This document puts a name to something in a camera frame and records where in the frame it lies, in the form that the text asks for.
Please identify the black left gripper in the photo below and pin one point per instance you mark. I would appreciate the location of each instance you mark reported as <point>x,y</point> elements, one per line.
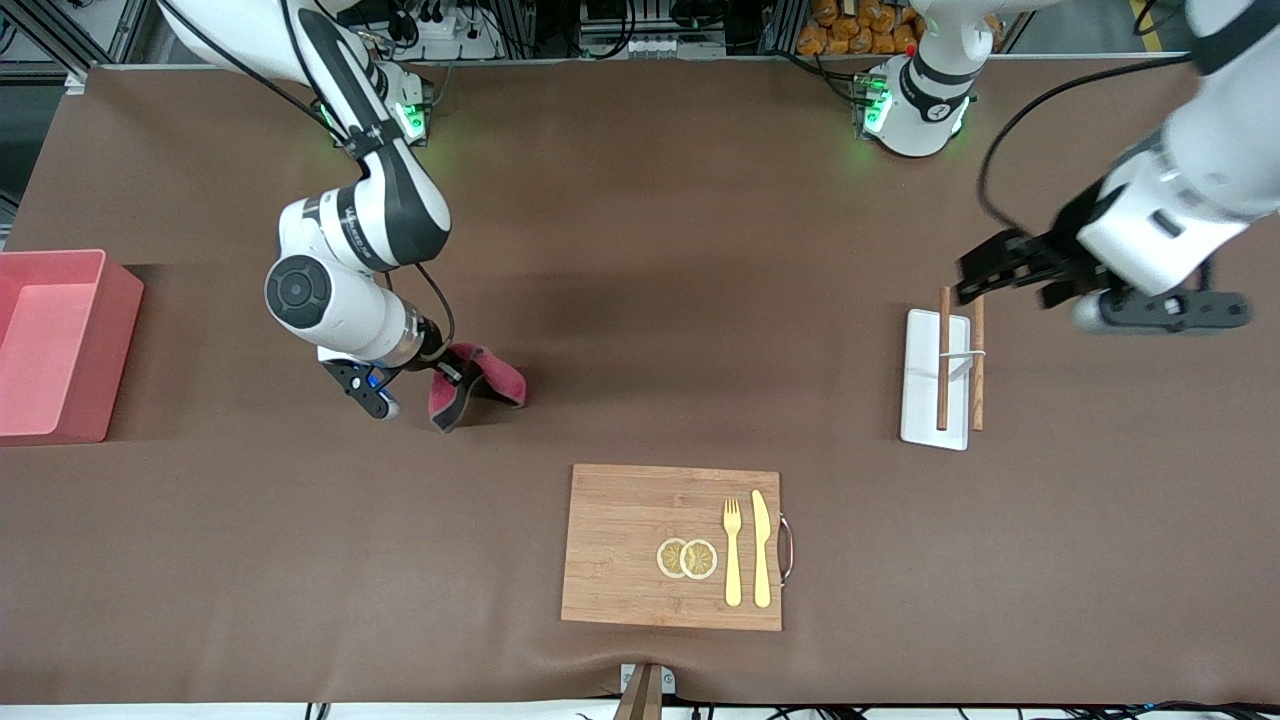
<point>1072,233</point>

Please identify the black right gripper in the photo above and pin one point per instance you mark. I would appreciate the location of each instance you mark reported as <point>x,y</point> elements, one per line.
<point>436,352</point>

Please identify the pink cloth with grey back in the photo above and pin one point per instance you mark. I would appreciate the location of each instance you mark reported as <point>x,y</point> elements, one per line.
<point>495,375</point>

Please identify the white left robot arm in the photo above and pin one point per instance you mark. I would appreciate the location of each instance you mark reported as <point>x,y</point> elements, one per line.
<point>1200,170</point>

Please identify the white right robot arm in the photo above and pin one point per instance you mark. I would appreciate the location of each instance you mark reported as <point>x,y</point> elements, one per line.
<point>390,210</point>

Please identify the wooden chopsticks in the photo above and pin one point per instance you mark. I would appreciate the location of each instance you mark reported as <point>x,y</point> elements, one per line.
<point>978,390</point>

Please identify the white rectangular rack base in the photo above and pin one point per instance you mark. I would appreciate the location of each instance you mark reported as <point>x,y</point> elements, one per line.
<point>922,390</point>

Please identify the brown table cover mat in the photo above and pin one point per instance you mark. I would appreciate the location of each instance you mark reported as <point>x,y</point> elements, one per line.
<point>650,300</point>

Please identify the bamboo cutting board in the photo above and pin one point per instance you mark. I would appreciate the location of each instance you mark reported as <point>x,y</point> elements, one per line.
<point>620,550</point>

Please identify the orange packaged buns pile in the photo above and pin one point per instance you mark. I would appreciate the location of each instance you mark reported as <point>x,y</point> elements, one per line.
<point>850,30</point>

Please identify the white power strip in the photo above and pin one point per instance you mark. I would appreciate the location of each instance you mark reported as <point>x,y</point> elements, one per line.
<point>445,35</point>

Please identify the lemon slice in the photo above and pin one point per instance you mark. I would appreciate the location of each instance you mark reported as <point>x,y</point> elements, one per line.
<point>702,560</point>
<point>668,558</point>

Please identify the yellow toy knife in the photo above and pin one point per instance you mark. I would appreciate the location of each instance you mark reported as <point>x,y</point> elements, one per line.
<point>761,550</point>

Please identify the yellow toy fork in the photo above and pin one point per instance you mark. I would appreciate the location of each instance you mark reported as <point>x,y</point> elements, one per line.
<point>733,560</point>

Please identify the white multi-socket strip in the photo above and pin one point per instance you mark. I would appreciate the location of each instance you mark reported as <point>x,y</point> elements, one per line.
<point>660,45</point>

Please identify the pink plastic bin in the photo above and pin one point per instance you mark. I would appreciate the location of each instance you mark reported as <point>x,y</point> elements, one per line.
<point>50,350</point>

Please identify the thin white rod bracket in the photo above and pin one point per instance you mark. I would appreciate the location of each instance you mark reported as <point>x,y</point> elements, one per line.
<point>962,353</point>

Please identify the grey metal table bracket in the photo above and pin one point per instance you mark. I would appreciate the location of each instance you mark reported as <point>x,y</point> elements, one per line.
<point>668,682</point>

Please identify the brown wooden post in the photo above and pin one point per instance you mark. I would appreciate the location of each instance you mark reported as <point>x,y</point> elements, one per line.
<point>640,700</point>

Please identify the aluminium frame profile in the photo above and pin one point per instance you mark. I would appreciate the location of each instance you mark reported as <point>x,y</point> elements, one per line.
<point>90,30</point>

